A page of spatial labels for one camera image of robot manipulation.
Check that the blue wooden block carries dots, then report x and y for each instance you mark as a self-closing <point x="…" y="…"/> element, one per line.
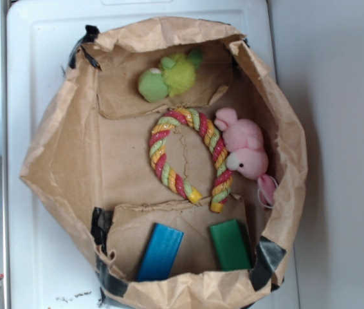
<point x="160" y="253"/>

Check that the green wooden block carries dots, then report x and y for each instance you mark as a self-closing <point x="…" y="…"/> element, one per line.
<point x="230" y="246"/>

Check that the pink plush bunny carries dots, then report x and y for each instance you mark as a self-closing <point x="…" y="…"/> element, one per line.
<point x="244" y="141"/>

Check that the green plush frog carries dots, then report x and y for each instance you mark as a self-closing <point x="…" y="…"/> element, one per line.
<point x="175" y="75"/>

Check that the brown paper bag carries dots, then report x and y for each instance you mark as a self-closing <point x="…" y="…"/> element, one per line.
<point x="89" y="165"/>

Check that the white plastic tray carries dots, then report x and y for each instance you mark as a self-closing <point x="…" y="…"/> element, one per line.
<point x="46" y="268"/>

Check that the striped rope ring toy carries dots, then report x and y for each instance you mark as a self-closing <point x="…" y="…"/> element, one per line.
<point x="185" y="147"/>

